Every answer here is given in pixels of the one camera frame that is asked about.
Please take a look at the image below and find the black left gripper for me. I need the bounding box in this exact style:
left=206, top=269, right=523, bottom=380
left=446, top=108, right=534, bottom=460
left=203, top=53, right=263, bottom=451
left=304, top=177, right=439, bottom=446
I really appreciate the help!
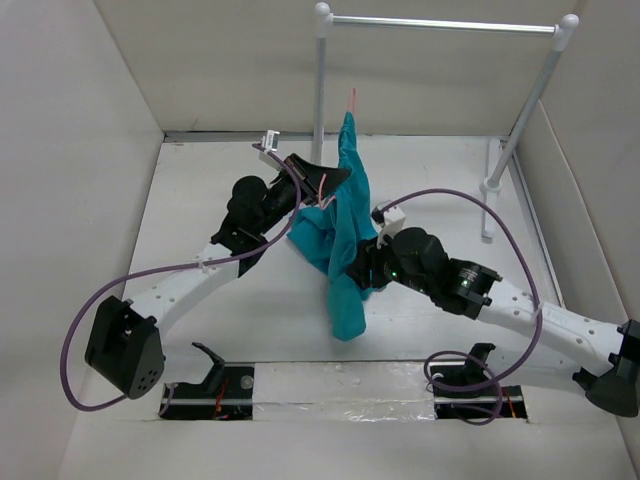
left=256, top=154, right=349, bottom=236

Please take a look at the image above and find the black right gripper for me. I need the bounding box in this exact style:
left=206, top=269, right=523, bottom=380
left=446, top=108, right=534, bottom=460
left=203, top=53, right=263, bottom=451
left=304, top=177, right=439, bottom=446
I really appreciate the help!
left=344, top=226, right=434, bottom=296

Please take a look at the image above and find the teal t shirt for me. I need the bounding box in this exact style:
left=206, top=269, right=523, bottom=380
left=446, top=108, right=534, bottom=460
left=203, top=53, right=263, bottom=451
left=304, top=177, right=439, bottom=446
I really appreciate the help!
left=288, top=112, right=376, bottom=342

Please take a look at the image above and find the pink wire hanger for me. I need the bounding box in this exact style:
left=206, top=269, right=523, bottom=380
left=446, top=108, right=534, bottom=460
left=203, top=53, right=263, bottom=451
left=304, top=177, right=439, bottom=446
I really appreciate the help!
left=316, top=88, right=358, bottom=209

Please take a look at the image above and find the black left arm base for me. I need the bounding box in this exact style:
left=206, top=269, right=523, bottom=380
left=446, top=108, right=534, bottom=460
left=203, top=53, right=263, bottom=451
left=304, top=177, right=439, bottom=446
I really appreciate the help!
left=158, top=342, right=255, bottom=421

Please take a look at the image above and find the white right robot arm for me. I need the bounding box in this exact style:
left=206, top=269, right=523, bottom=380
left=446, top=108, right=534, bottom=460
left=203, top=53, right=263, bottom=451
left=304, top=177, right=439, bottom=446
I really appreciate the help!
left=346, top=227, right=639, bottom=417

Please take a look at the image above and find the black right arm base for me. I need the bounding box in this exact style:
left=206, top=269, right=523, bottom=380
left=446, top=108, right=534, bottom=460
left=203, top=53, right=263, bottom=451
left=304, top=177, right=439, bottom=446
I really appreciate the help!
left=423, top=343, right=528, bottom=426

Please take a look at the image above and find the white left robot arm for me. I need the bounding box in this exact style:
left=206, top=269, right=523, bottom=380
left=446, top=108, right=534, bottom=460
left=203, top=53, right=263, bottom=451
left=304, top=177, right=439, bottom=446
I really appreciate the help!
left=85, top=154, right=351, bottom=400

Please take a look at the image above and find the white clothes rack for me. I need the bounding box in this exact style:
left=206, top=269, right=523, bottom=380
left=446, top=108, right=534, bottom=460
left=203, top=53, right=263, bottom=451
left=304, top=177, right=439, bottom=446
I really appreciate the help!
left=309, top=2, right=581, bottom=243

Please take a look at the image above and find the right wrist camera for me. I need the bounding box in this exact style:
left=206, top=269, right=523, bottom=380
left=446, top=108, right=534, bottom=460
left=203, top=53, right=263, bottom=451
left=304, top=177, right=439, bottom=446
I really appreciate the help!
left=371, top=201, right=406, bottom=249

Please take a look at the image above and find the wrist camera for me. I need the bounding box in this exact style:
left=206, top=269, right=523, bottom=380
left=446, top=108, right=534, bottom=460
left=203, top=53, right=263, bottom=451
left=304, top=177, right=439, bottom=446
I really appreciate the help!
left=253, top=129, right=280, bottom=170
left=371, top=201, right=406, bottom=249

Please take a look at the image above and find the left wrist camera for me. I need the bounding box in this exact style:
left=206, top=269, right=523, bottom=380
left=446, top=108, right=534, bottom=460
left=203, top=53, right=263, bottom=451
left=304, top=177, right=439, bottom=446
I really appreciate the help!
left=253, top=129, right=280, bottom=170

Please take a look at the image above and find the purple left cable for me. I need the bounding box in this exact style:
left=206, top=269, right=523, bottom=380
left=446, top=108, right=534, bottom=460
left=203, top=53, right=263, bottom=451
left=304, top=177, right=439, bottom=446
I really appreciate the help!
left=59, top=142, right=303, bottom=416

